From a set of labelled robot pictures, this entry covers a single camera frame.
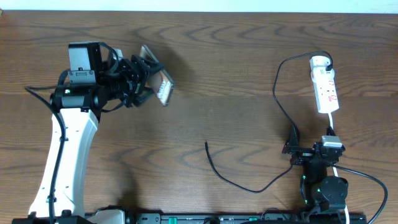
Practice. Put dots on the white power strip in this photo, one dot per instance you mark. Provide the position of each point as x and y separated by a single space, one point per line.
324 84

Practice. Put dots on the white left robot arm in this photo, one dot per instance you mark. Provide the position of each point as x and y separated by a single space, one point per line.
77 102

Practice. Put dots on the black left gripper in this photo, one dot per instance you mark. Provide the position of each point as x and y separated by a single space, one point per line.
137 78

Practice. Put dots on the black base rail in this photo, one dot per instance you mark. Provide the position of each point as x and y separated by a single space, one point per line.
248 218

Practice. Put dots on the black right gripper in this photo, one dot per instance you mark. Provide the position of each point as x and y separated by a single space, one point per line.
291 147

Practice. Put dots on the Galaxy smartphone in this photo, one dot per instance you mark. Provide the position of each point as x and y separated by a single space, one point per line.
161 83

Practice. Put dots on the black USB plug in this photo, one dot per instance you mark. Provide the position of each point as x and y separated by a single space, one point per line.
329 67

